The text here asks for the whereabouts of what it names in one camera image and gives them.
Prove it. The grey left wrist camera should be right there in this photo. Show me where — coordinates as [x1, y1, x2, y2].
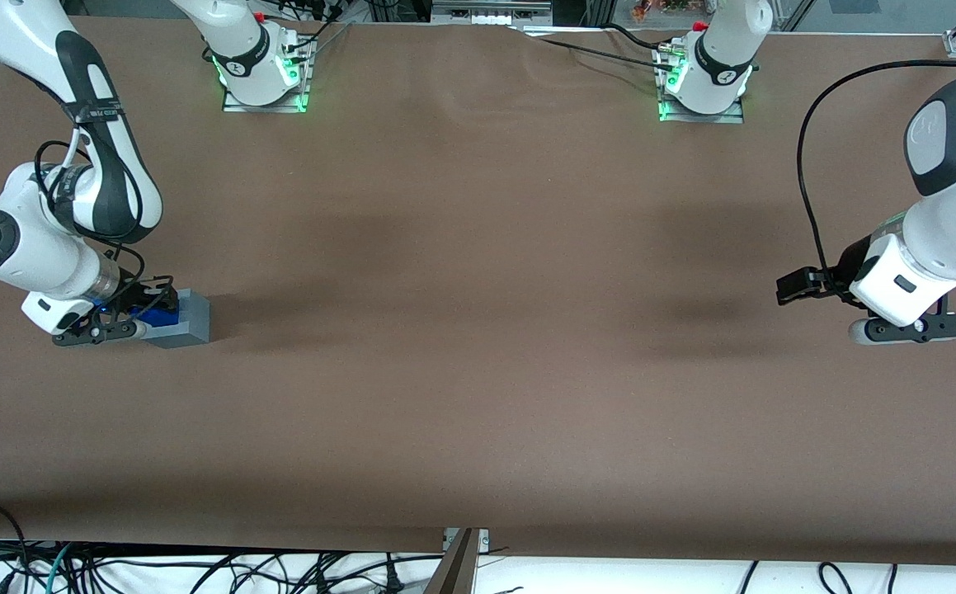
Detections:
[848, 313, 956, 347]

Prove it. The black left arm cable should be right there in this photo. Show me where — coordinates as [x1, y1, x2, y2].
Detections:
[796, 59, 956, 285]

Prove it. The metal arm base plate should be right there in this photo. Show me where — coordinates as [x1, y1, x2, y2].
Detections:
[657, 45, 747, 125]
[221, 40, 312, 115]

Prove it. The short black table cable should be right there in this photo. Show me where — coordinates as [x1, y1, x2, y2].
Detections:
[601, 22, 664, 52]

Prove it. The aluminium profile beam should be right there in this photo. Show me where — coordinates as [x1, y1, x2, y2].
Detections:
[423, 528, 492, 594]

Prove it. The brown table cover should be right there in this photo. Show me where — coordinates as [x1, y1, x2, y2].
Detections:
[0, 15, 956, 567]

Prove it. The long black table cable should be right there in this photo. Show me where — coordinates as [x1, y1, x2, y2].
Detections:
[519, 28, 678, 77]

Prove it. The teal floor cable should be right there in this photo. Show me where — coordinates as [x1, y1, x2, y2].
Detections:
[31, 542, 76, 594]

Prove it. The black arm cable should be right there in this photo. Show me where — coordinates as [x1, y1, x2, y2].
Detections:
[35, 115, 177, 314]
[796, 59, 956, 285]

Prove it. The grey background device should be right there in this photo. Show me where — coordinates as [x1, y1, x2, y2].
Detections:
[430, 0, 554, 26]

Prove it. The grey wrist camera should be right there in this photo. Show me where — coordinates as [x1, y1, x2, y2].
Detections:
[848, 313, 956, 347]
[52, 319, 149, 348]

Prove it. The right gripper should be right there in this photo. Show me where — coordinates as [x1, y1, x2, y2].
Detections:
[21, 276, 179, 336]

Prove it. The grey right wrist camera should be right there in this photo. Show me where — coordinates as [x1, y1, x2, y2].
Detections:
[52, 319, 149, 348]

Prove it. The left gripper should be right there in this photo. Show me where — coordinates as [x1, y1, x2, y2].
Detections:
[776, 233, 956, 328]

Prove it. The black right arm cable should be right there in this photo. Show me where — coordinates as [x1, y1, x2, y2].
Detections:
[35, 115, 177, 314]

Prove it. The gray square base block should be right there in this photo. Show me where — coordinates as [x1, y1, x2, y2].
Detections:
[143, 289, 211, 349]

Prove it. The black base power cable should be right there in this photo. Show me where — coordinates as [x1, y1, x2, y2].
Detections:
[291, 0, 356, 52]

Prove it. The blue plastic part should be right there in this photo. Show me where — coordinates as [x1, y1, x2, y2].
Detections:
[130, 305, 181, 329]

